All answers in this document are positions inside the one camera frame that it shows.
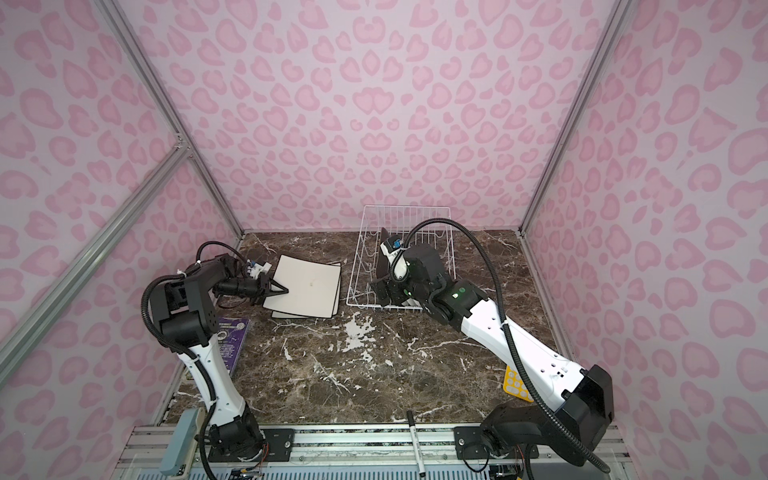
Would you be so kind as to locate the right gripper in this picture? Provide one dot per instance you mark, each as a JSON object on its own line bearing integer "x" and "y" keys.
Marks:
{"x": 396, "y": 296}

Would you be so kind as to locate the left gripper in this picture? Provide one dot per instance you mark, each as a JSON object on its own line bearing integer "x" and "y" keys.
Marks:
{"x": 264, "y": 287}

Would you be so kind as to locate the square white plate round well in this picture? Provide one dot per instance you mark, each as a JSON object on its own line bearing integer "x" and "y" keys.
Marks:
{"x": 312, "y": 287}

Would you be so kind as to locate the dark brown square plate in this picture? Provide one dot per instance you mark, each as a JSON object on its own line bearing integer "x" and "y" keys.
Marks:
{"x": 379, "y": 282}

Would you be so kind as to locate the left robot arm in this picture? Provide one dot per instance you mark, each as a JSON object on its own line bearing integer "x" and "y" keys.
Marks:
{"x": 179, "y": 311}

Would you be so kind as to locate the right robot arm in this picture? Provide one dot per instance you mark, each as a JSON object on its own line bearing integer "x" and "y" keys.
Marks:
{"x": 572, "y": 406}

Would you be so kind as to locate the purple book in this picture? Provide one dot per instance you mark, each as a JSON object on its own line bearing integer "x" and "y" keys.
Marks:
{"x": 231, "y": 337}

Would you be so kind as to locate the black marker pen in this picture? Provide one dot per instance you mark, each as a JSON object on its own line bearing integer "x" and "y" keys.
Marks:
{"x": 422, "y": 473}

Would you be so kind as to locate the yellow calculator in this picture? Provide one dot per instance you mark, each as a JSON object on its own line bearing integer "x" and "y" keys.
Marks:
{"x": 514, "y": 386}

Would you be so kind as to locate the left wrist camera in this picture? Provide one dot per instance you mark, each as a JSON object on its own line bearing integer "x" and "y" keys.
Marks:
{"x": 256, "y": 269}

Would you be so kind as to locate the grey box on rail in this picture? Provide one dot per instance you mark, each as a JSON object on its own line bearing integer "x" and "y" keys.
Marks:
{"x": 179, "y": 455}

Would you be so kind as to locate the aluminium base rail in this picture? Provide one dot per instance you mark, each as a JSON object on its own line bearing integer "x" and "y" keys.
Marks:
{"x": 374, "y": 451}

